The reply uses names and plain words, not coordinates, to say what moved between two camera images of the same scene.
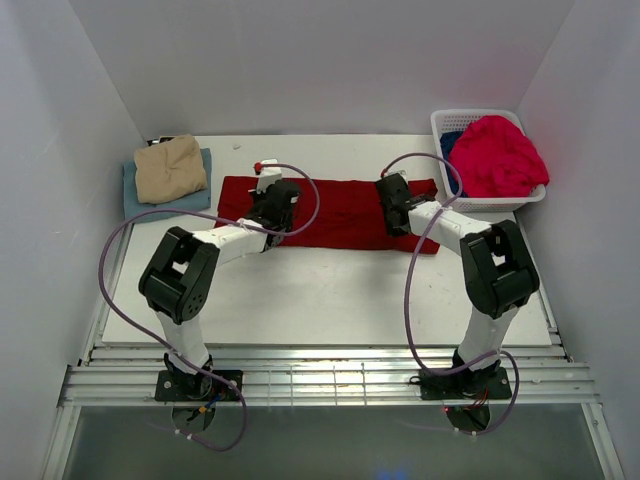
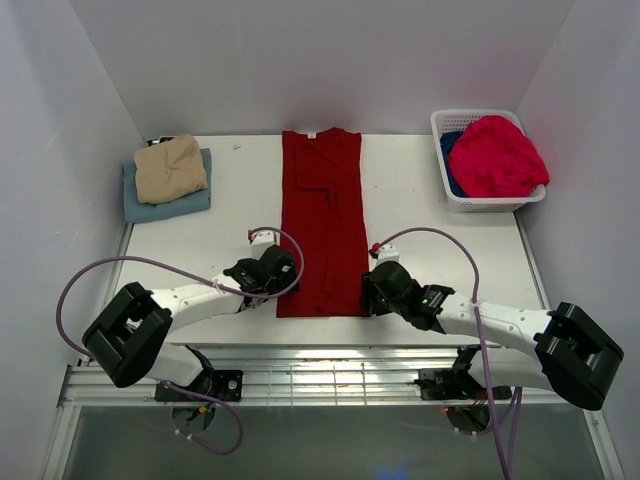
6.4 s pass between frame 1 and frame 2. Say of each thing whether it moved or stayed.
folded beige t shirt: stayed
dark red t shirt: moved
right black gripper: moved
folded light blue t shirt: stayed
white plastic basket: stayed
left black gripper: moved
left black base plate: stayed
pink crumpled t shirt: stayed
